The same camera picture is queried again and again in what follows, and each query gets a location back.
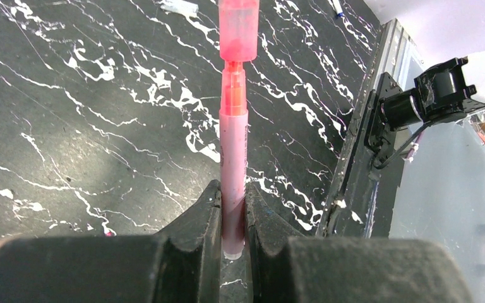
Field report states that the metal base rail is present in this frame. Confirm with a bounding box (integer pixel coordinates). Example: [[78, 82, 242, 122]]
[[315, 18, 485, 303]]

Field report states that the blue white marker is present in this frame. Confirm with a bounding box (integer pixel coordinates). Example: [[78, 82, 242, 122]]
[[332, 0, 344, 18]]

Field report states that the clear pen cap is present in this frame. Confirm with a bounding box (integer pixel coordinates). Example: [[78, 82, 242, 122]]
[[160, 0, 199, 18]]

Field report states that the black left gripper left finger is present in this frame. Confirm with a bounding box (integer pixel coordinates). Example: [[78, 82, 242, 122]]
[[0, 180, 222, 302]]

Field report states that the pink translucent pen cap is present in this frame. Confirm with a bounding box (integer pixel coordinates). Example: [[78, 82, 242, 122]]
[[219, 0, 260, 62]]

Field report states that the light pink pen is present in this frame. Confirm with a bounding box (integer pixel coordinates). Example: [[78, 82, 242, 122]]
[[219, 61, 248, 260]]

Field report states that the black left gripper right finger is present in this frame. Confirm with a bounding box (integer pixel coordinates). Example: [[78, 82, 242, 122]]
[[245, 185, 474, 302]]

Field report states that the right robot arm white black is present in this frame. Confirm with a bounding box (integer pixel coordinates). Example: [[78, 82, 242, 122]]
[[364, 51, 485, 170]]

